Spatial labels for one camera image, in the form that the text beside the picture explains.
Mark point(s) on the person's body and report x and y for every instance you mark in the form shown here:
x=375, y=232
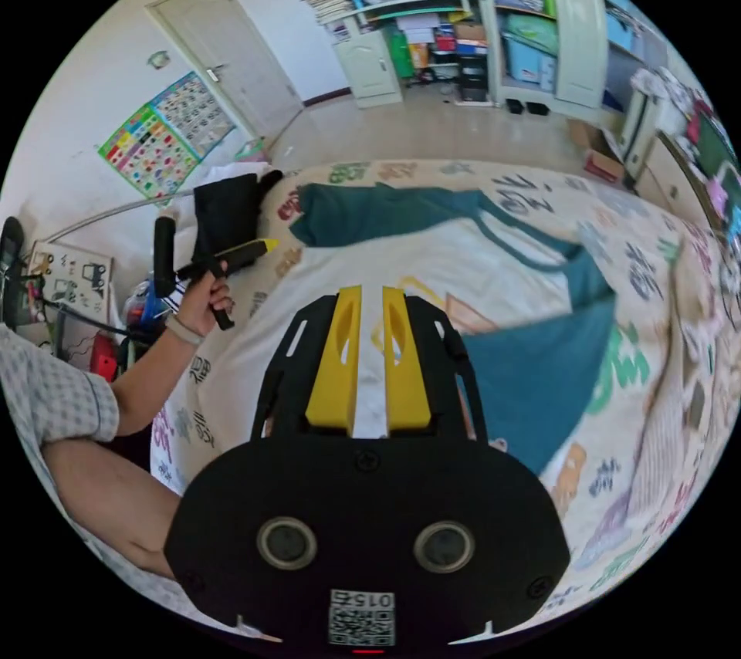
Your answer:
x=52, y=398

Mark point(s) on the cardboard carton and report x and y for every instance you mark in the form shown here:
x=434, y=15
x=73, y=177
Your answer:
x=599, y=152

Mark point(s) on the white door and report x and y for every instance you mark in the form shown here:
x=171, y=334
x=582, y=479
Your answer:
x=231, y=57

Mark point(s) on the pile of clothes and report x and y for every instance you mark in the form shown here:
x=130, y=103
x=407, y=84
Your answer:
x=226, y=219

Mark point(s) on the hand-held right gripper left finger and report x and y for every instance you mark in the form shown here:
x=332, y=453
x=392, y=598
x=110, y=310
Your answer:
x=333, y=369

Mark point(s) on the blue-edged wall chart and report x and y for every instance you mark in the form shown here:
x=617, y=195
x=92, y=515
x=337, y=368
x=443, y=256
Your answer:
x=191, y=112

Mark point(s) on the green-edged colourful wall chart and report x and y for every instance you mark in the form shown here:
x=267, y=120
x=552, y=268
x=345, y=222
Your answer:
x=149, y=152

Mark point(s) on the person's left hand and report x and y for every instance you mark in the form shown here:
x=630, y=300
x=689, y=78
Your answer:
x=202, y=306

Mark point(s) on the bed with printed sheet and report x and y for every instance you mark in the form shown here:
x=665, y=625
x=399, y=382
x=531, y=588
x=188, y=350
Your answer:
x=637, y=381

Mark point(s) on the person's right forearm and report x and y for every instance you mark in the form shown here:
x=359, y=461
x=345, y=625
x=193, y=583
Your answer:
x=110, y=497

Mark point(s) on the white and green short sleeve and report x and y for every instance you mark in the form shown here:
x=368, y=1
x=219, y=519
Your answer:
x=463, y=277

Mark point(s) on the person's left forearm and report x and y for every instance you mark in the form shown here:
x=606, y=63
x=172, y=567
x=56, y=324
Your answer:
x=153, y=375

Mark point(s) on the desk shelf with books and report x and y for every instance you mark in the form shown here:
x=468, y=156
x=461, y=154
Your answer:
x=405, y=11

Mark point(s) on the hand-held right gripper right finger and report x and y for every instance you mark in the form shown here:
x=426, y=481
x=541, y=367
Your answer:
x=408, y=375

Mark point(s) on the open cupboard with clothes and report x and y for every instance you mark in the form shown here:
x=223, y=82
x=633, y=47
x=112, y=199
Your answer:
x=532, y=16

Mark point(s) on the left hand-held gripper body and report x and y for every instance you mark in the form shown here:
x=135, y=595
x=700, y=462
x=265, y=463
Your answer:
x=199, y=264

